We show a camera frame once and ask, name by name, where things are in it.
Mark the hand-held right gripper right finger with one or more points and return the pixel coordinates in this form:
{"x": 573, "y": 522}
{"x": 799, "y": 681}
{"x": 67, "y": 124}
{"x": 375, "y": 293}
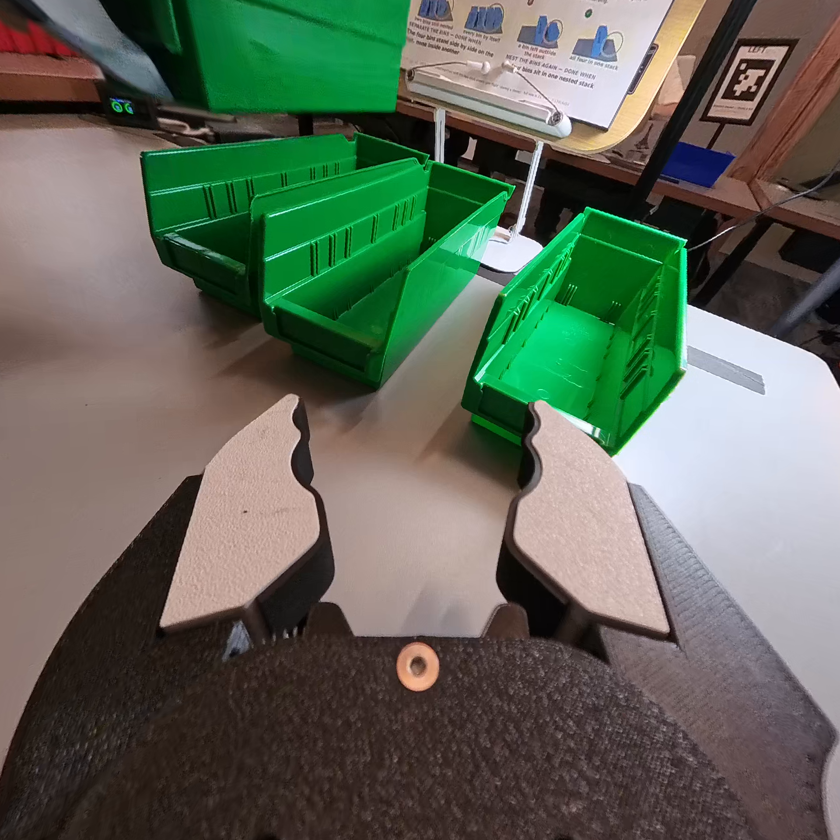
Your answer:
{"x": 584, "y": 538}

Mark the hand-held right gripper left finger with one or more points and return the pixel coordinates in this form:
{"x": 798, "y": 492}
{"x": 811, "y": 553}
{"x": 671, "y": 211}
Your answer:
{"x": 249, "y": 525}

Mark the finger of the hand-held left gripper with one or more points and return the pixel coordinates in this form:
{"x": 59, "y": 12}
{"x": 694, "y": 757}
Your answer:
{"x": 98, "y": 39}

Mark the green plastic bin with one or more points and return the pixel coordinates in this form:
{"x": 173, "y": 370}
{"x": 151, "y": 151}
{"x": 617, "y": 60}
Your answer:
{"x": 446, "y": 262}
{"x": 558, "y": 354}
{"x": 197, "y": 177}
{"x": 295, "y": 52}

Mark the wood-edged white table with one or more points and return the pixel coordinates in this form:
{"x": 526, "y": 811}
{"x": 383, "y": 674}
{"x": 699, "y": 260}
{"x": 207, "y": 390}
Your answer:
{"x": 46, "y": 82}

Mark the red plastic bin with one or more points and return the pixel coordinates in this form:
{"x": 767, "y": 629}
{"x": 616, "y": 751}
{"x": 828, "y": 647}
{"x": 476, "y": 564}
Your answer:
{"x": 26, "y": 36}

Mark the grey device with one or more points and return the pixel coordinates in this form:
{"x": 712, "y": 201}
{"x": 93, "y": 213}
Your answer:
{"x": 131, "y": 110}

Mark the white board stand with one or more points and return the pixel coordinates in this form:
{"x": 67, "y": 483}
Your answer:
{"x": 518, "y": 253}

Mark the brown wooden table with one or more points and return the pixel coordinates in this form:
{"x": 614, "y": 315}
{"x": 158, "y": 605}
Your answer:
{"x": 722, "y": 197}

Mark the blue plastic bin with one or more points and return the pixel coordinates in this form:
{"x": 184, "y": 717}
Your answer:
{"x": 699, "y": 164}

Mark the clear page holder bar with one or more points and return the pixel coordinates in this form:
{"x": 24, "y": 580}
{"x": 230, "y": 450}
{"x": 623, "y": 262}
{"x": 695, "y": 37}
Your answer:
{"x": 485, "y": 98}

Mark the white instruction sheet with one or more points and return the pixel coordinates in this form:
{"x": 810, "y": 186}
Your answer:
{"x": 623, "y": 85}

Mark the black and white marker poster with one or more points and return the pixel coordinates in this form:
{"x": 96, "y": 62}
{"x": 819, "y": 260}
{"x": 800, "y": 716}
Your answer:
{"x": 748, "y": 79}

